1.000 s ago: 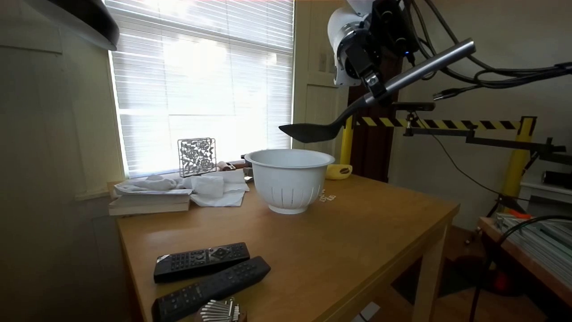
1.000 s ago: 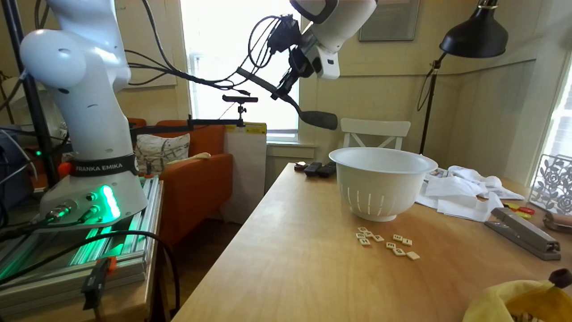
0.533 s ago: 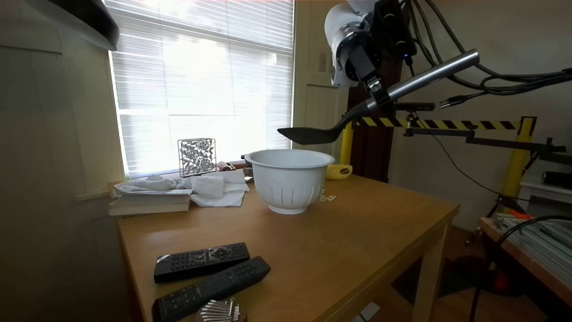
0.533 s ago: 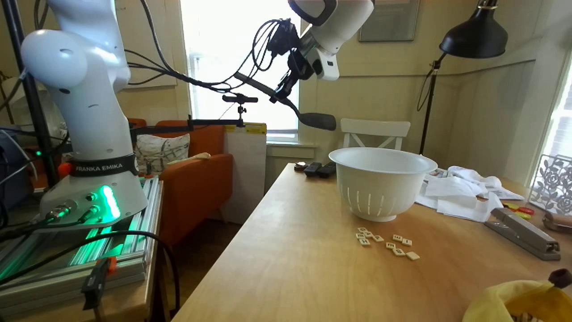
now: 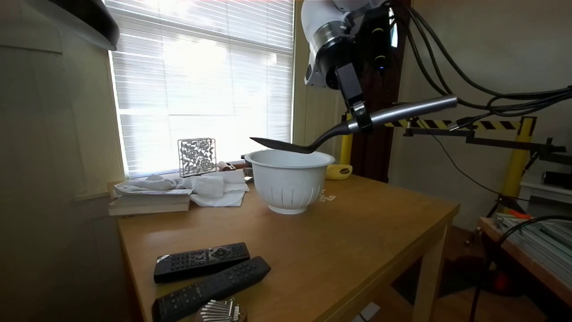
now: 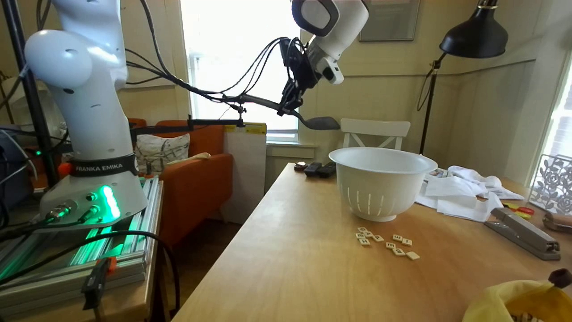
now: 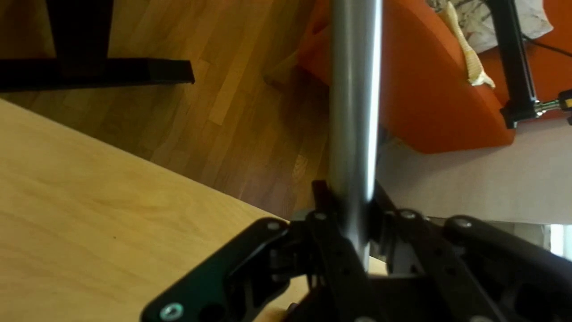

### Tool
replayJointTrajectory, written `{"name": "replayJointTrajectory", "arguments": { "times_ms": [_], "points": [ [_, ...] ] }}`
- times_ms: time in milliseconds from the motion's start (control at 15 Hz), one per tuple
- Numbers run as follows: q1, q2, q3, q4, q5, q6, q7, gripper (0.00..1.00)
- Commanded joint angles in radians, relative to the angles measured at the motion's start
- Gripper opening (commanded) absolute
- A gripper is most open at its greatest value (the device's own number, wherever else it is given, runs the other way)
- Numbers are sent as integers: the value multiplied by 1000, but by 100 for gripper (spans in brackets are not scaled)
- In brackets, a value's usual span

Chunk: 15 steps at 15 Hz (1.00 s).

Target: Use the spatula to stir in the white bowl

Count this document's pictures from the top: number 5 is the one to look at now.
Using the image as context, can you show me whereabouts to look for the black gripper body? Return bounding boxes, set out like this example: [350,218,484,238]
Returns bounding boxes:
[323,34,366,104]

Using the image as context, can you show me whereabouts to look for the black spatula with steel handle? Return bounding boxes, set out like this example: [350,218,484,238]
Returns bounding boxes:
[248,95,459,156]

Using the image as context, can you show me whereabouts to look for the white colander bowl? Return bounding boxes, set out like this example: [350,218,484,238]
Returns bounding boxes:
[242,149,337,217]

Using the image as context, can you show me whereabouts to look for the yellow black striped bar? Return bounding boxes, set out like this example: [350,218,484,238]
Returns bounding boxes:
[380,115,537,134]

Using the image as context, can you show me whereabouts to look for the white window blinds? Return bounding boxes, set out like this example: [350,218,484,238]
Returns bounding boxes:
[105,0,296,179]

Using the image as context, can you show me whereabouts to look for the black metal boom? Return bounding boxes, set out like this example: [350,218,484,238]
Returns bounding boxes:
[403,125,572,167]

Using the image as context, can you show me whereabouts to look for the white crumpled cloth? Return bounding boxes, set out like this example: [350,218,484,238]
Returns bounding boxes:
[187,168,249,209]

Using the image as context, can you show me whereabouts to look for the white lattice decorative box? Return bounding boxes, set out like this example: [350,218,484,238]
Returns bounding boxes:
[174,136,217,179]

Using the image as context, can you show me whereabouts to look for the short black remote control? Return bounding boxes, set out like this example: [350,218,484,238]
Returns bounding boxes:
[151,240,251,285]

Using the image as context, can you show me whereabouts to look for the folded printed newspaper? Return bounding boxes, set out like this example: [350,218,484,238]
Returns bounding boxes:
[112,174,194,199]

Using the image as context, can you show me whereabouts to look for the long black remote control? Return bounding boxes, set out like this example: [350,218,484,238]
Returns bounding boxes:
[149,256,273,322]

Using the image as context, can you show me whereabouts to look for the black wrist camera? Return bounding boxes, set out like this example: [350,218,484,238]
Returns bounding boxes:
[355,6,396,77]

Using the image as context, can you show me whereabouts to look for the thick yellow post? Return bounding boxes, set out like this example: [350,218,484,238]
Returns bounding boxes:
[498,115,535,199]

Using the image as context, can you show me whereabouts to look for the black cable bundle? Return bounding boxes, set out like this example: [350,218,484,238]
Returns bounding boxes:
[391,2,572,122]

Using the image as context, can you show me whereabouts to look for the black floor cable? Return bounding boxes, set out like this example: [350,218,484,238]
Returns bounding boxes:
[468,213,572,322]

